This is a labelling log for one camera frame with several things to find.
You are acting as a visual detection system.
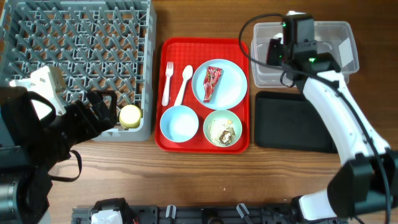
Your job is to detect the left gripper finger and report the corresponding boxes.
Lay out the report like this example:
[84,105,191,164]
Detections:
[102,90,117,128]
[87,90,107,131]

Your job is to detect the yellow plastic cup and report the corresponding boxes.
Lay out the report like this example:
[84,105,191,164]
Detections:
[119,105,142,129]

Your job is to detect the red snack wrapper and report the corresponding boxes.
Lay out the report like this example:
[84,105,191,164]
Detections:
[203,66,223,103]

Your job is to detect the green bowl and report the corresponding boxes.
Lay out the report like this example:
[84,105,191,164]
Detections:
[203,110,243,148]

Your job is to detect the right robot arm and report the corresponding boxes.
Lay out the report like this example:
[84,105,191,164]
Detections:
[267,14,397,223]

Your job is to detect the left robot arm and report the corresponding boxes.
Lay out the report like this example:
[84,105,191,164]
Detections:
[1,87,117,223]

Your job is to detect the grey dishwasher rack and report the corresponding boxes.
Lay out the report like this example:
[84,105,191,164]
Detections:
[1,0,157,141]

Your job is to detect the black waste tray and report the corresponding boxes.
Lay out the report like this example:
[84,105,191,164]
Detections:
[254,91,338,154]

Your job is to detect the light blue plate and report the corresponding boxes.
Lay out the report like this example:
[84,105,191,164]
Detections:
[192,59,248,110]

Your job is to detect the clear plastic bin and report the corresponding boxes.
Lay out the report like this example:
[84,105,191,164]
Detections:
[251,21,359,88]

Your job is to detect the light blue bowl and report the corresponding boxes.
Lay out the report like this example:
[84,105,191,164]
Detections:
[159,105,199,143]

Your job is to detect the cream plastic spoon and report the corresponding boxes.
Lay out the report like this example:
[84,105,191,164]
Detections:
[174,65,193,106]

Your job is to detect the food scraps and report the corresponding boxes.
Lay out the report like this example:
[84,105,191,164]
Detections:
[208,118,236,147]

